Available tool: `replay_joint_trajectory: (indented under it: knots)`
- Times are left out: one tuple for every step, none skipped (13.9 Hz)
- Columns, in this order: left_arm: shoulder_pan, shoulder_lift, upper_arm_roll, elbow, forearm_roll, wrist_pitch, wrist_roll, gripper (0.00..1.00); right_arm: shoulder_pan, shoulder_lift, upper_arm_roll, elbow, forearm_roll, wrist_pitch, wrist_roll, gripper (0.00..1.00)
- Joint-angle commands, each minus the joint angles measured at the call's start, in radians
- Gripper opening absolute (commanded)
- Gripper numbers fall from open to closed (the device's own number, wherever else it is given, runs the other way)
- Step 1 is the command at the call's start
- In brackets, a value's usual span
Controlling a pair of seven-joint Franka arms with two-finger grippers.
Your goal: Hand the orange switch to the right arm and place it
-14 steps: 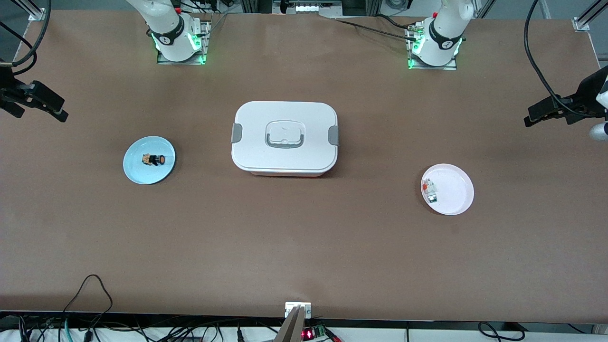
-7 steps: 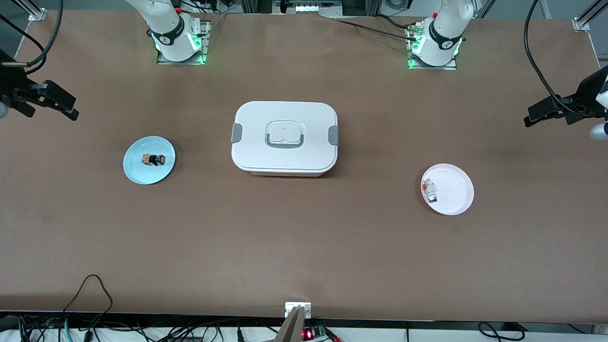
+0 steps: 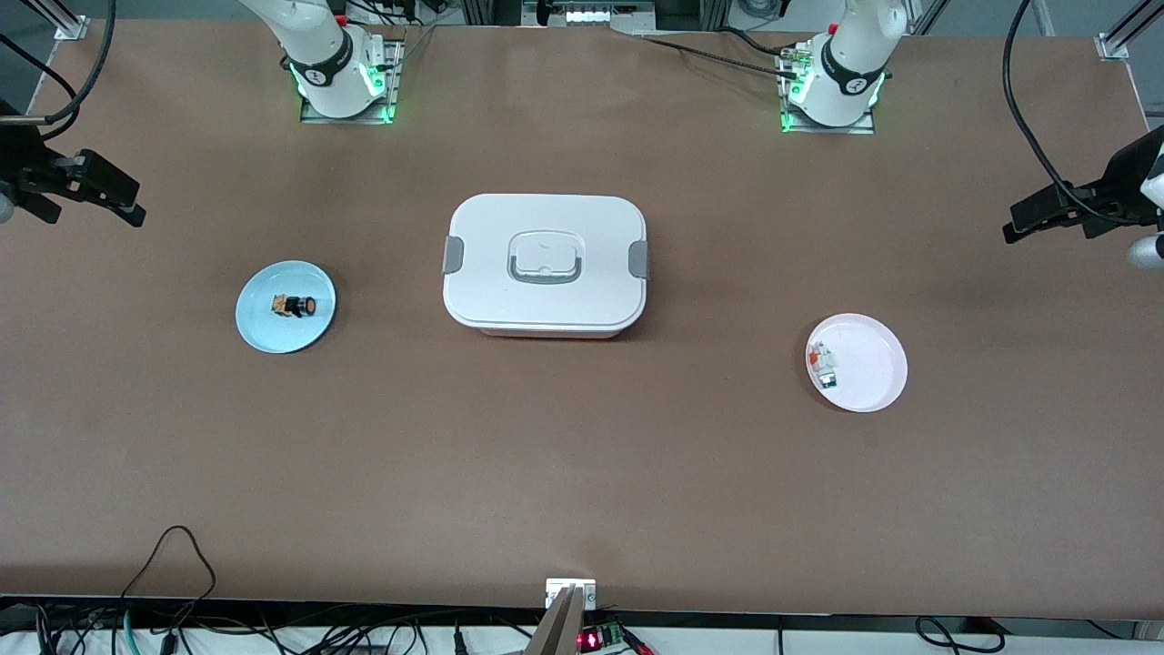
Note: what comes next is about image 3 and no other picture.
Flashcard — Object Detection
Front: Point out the light blue plate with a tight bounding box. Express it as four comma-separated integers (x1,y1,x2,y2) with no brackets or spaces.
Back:
236,260,337,355

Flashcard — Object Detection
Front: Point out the pale pink plate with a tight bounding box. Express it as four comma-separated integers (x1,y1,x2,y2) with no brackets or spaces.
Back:
806,313,909,414

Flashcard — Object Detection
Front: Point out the white lidded lunch box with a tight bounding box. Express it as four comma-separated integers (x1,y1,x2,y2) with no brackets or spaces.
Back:
442,193,651,340

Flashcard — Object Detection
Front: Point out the white lit panel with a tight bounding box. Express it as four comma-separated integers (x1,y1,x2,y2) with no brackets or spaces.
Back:
564,5,653,26

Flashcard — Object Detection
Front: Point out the circuit board with red LED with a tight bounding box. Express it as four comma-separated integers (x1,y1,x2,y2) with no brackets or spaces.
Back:
577,620,630,652

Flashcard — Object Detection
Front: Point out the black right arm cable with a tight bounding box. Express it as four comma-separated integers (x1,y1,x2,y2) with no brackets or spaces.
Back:
0,0,118,124

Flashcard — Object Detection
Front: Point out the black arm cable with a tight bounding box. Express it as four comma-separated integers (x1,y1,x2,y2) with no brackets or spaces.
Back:
0,0,118,124
1001,0,1151,219

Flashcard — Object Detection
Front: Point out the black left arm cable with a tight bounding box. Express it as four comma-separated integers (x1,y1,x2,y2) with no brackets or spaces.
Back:
1001,0,1151,219

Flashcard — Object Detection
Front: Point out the aluminium frame post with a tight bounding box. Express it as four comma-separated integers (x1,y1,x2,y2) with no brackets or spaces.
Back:
18,0,91,44
1095,0,1164,64

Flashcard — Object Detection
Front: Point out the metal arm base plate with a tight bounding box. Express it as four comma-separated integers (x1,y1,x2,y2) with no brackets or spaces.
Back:
778,44,877,136
299,27,406,126

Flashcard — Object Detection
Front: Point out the black base power cable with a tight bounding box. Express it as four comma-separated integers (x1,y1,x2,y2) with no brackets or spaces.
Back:
635,30,807,76

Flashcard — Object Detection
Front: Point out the thin black looped cable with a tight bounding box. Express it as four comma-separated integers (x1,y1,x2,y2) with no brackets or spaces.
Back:
118,525,218,621

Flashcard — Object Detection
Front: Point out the black coiled cable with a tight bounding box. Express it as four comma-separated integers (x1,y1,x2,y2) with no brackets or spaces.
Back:
913,616,1007,655

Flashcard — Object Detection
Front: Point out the small metal edge bracket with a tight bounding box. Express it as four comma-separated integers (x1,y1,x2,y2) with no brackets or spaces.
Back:
545,578,597,611

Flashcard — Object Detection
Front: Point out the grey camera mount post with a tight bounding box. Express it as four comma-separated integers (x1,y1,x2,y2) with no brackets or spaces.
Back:
523,585,588,655

